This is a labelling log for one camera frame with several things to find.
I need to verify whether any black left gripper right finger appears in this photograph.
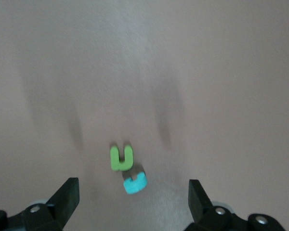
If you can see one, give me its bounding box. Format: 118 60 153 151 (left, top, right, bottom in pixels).
184 179 235 231

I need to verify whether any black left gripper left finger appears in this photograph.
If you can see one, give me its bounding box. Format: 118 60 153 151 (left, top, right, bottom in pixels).
21 177 80 231

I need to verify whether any green letter U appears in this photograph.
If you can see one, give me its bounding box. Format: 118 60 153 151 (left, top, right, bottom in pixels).
110 145 133 172

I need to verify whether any small teal foam piece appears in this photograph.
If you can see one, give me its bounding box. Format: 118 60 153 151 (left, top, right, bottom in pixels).
122 166 149 195

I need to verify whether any brown paper table cover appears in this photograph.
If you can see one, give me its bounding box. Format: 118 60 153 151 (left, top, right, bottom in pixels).
0 0 289 231

